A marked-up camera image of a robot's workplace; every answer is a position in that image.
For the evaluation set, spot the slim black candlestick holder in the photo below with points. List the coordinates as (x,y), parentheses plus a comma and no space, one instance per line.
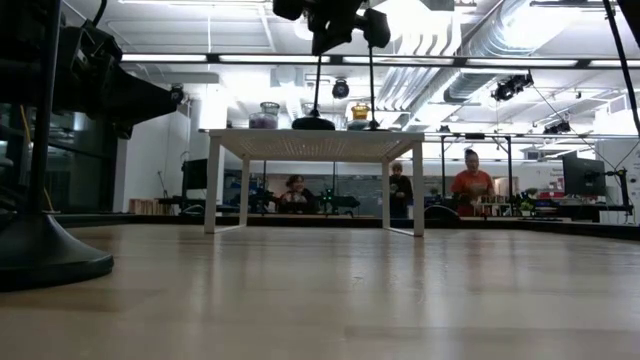
(376,27)

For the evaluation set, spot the ceiling light strip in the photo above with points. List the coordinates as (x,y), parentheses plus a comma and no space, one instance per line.
(410,60)
(164,58)
(520,62)
(265,58)

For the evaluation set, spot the white perforated shelf riser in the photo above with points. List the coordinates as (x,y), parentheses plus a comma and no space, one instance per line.
(320,145)

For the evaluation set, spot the black computer monitor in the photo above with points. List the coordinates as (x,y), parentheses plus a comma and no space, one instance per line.
(582,175)
(195,174)

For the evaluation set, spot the silver ventilation duct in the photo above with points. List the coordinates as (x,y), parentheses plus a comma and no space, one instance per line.
(480,55)

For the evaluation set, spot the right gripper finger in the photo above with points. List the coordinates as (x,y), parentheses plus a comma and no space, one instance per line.
(330,42)

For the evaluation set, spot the person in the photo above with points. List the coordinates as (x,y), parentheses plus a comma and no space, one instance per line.
(401,192)
(471,187)
(297,196)

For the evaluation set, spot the black wide-base candlestick holder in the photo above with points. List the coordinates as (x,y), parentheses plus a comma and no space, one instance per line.
(45,255)
(313,123)

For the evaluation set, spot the purple candle jar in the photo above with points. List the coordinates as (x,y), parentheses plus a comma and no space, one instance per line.
(262,121)

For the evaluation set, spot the black spotlight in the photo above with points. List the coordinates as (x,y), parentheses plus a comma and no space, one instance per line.
(510,86)
(557,128)

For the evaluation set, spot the wooden crate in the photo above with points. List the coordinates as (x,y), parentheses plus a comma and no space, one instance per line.
(145,206)

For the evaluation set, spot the grey glass candlestick holder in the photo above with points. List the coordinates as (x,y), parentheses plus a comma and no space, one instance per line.
(270,107)

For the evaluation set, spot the black aluminium table frame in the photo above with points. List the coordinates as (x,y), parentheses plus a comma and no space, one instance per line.
(500,227)

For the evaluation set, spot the amber glass candlestick holder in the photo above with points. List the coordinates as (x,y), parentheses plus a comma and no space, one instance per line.
(360,111)

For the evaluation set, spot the clear glass candlestick holder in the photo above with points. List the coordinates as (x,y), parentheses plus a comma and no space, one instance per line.
(308,110)

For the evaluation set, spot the blue candle jar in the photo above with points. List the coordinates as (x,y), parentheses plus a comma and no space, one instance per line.
(357,125)

